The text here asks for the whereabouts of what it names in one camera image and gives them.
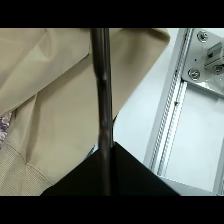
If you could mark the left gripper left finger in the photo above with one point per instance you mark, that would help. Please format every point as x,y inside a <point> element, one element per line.
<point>83,181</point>

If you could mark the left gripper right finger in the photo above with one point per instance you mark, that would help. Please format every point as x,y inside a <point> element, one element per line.
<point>136,180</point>

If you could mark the brown clothes hanger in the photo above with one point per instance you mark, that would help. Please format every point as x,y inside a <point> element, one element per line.
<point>101,83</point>

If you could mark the beige garment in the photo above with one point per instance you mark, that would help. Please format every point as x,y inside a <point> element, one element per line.
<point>60,110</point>

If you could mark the silver frame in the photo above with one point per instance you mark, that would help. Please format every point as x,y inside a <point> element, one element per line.
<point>173,100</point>

